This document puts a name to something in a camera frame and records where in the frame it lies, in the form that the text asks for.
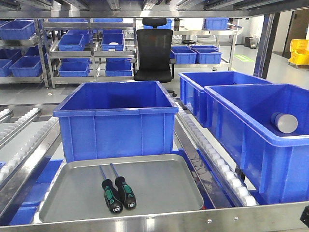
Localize green-black screwdriver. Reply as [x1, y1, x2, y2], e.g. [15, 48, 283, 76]
[99, 166, 123, 214]
[110, 163, 137, 210]

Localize blue bin right rear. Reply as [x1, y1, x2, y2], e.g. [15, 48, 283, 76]
[178, 70, 273, 129]

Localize blue grey cylinder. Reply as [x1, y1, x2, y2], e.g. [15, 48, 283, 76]
[271, 112, 298, 134]

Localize grey metal tray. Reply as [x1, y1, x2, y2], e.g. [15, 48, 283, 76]
[39, 154, 203, 223]

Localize black office chair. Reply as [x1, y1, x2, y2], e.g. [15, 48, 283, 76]
[134, 18, 176, 83]

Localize yellow mop bucket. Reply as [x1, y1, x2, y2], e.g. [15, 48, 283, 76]
[288, 39, 309, 68]

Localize blue bin right front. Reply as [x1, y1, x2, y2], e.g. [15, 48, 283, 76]
[204, 84, 309, 204]

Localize blue bin on rollers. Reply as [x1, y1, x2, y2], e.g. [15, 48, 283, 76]
[53, 81, 178, 162]

